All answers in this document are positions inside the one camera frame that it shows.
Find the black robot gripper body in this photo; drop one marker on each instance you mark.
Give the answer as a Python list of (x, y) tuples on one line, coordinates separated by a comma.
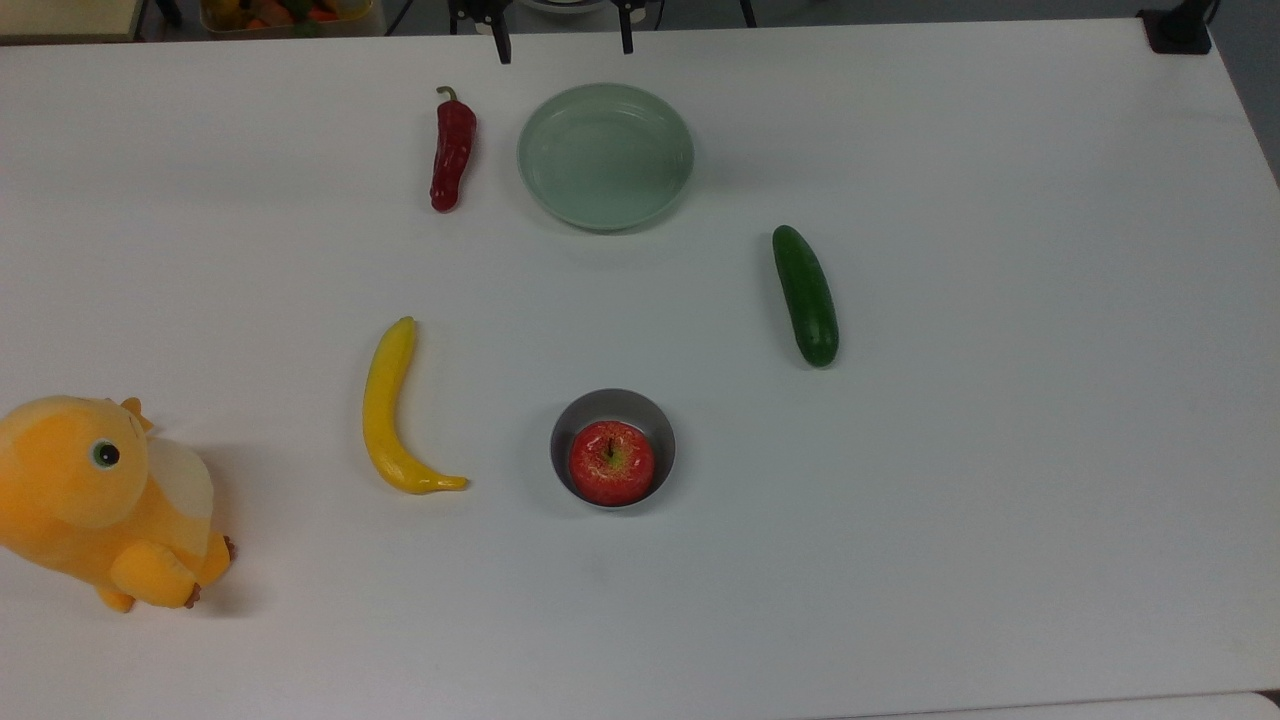
[(468, 8)]

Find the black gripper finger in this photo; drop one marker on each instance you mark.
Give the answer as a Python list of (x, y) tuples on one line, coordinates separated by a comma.
[(626, 32), (501, 42)]

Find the yellow banana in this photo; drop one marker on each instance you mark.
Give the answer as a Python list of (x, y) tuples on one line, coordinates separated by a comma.
[(384, 420)]

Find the light green plastic plate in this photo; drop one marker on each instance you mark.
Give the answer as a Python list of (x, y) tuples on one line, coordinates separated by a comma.
[(605, 156)]

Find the red chili pepper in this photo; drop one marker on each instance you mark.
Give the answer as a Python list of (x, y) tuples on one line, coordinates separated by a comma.
[(452, 152)]

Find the box of toy vegetables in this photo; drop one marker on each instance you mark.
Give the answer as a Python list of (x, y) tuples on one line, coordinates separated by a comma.
[(288, 14)]

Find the dark green cucumber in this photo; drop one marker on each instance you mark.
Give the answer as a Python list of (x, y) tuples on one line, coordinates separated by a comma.
[(805, 296)]

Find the small metal bowl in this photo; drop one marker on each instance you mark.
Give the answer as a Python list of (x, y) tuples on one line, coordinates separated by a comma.
[(612, 405)]

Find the tan cardboard box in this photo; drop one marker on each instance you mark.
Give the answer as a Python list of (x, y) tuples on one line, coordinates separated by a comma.
[(65, 15)]

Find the red apple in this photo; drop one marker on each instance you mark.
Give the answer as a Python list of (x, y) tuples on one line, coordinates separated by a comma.
[(611, 463)]

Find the black clamp base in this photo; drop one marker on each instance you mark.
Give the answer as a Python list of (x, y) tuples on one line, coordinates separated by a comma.
[(1178, 30)]

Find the orange plush toy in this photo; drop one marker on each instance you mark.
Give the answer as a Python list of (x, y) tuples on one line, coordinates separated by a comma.
[(90, 500)]

